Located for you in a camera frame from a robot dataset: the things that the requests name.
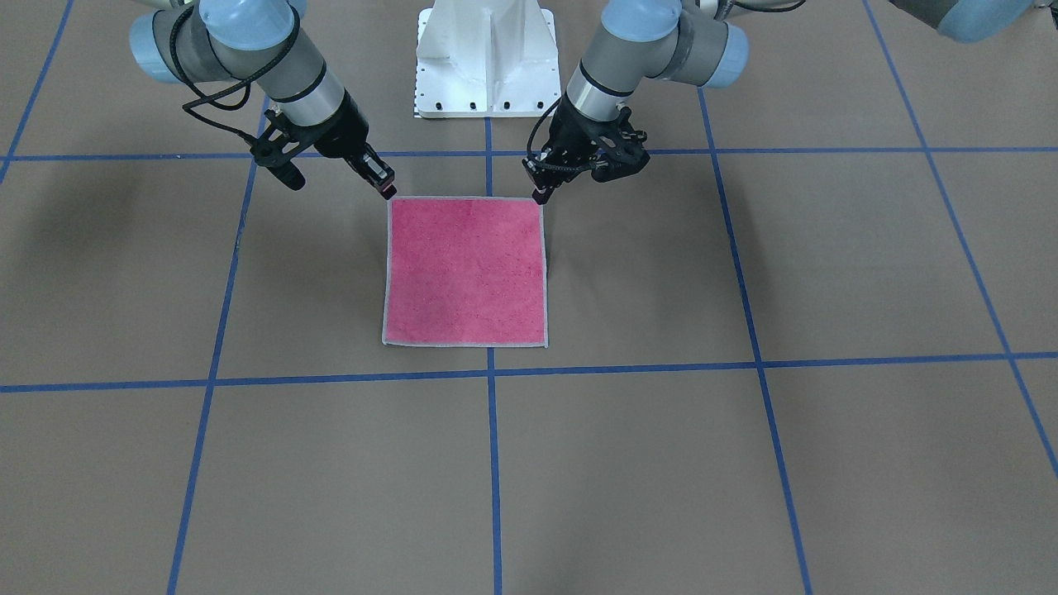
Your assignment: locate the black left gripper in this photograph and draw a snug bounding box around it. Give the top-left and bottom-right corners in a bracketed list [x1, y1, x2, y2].
[522, 98, 651, 206]

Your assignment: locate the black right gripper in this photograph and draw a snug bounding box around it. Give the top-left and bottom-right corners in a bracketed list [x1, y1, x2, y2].
[313, 91, 398, 200]

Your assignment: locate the pink and grey towel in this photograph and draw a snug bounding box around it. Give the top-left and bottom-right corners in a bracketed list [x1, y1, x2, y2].
[382, 197, 549, 348]

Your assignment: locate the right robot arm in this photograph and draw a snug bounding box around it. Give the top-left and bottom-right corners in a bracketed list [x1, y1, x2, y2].
[129, 1, 396, 199]

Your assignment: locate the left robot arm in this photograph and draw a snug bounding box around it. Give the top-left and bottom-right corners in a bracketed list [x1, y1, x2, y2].
[521, 1, 1056, 206]

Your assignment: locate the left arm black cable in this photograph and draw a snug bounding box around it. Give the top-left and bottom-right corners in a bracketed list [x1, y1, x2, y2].
[526, 98, 571, 166]

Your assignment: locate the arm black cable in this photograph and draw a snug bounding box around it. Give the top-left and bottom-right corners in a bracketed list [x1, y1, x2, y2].
[526, 98, 571, 166]
[169, 0, 302, 141]

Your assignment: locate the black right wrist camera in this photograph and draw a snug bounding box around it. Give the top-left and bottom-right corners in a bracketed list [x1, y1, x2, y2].
[250, 109, 306, 191]

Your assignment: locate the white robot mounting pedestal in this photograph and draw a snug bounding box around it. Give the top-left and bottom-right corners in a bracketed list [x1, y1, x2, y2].
[413, 1, 562, 118]

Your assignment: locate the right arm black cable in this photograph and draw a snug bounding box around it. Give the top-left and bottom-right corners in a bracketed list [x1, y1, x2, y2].
[169, 0, 302, 141]

